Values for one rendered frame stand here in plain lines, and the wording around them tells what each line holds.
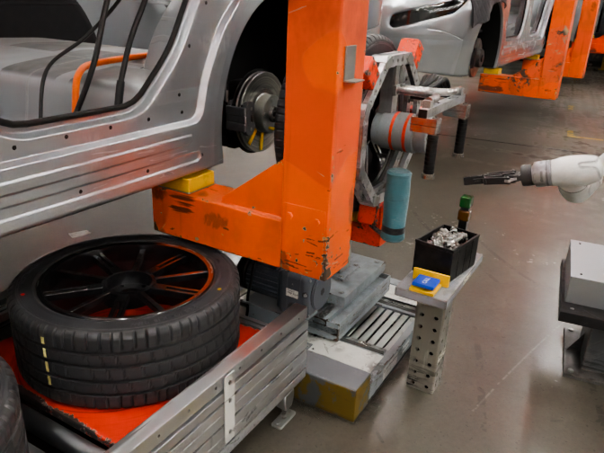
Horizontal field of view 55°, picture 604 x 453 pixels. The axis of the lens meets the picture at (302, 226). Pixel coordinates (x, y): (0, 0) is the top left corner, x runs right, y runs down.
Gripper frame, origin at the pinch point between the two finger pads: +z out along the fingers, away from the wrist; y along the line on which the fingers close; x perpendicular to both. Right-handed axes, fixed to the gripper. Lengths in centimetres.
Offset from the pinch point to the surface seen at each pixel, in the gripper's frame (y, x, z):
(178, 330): 106, 7, 56
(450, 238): 27.1, 12.7, 4.0
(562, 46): -350, -25, -11
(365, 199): 16.7, -0.2, 36.0
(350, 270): 3, 33, 54
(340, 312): 22, 43, 53
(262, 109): 12, -39, 74
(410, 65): -6.5, -43.8, 18.9
